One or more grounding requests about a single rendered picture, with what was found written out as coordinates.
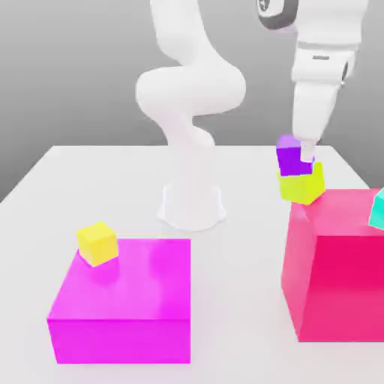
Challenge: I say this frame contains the small teal cube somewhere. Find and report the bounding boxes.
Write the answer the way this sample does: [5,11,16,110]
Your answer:
[367,187,384,233]

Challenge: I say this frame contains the small purple cube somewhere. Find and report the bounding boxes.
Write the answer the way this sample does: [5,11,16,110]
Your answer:
[275,133,317,178]

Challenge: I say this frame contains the large pink box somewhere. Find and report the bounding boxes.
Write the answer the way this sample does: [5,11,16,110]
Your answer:
[280,187,384,344]

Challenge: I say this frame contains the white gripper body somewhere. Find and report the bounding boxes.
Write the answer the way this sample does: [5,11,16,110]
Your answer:
[291,79,339,143]

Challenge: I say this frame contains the large magenta box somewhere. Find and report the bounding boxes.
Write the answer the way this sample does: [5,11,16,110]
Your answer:
[46,238,192,365]

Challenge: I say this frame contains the small lime cube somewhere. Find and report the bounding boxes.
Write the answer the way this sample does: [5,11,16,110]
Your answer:
[277,161,327,207]

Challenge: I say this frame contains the small yellow cube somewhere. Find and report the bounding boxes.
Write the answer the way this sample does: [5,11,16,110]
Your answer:
[76,221,119,269]

